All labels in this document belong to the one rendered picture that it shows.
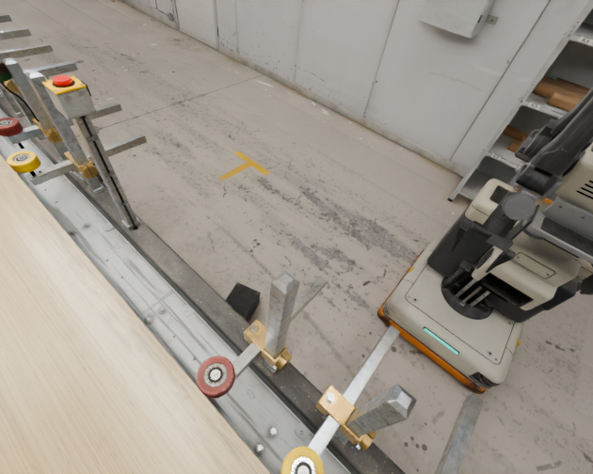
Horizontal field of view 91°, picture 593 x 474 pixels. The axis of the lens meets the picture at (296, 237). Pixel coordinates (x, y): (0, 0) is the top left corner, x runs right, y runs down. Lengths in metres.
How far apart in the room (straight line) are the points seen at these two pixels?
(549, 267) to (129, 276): 1.47
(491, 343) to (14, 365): 1.76
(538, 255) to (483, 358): 0.64
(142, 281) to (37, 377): 0.48
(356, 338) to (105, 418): 1.32
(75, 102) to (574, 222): 1.39
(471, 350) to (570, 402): 0.75
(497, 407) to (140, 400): 1.73
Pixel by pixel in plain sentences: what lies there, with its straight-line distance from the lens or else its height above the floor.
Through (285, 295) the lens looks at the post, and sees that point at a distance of 0.49.
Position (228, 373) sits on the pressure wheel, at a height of 0.91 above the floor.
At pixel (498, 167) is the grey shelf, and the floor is 0.23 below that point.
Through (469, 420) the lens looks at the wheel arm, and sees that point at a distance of 0.93.
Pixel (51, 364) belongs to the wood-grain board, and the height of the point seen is 0.90.
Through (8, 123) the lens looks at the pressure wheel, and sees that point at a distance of 1.58.
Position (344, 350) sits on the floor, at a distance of 1.74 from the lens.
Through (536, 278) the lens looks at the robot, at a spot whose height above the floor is 0.81.
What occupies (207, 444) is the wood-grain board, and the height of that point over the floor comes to 0.90.
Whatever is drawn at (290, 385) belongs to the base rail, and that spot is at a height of 0.70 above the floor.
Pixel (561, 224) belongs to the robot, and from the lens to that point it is 1.17.
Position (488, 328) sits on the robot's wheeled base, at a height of 0.28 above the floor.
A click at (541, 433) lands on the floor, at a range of 2.14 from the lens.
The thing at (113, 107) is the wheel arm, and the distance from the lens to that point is 1.67.
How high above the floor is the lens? 1.59
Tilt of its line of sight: 50 degrees down
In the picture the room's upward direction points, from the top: 10 degrees clockwise
